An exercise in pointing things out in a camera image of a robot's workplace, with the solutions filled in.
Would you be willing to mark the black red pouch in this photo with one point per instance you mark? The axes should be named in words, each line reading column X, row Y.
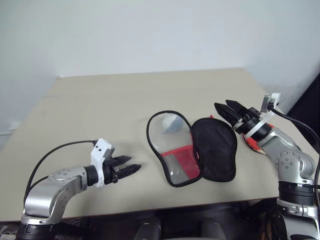
column 215, row 150

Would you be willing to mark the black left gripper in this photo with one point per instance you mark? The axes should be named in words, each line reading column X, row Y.
column 110, row 172

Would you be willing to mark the black background panel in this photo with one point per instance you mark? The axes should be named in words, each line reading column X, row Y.
column 308, row 102

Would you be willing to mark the dark rounded shape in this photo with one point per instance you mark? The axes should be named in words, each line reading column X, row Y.
column 149, row 228

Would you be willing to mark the red object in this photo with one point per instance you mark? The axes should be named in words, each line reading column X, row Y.
column 253, row 144

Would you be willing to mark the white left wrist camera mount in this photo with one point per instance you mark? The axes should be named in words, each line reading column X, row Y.
column 99, row 151

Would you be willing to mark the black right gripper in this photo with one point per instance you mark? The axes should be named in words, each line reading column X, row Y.
column 248, row 120

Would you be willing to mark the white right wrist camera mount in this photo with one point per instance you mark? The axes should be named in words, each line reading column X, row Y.
column 257, row 125

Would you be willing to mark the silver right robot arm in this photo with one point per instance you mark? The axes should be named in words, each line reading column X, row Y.
column 282, row 143

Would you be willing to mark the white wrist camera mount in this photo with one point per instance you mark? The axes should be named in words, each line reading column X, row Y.
column 99, row 151
column 257, row 125

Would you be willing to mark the small pale blue object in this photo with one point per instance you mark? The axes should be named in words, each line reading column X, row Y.
column 177, row 124

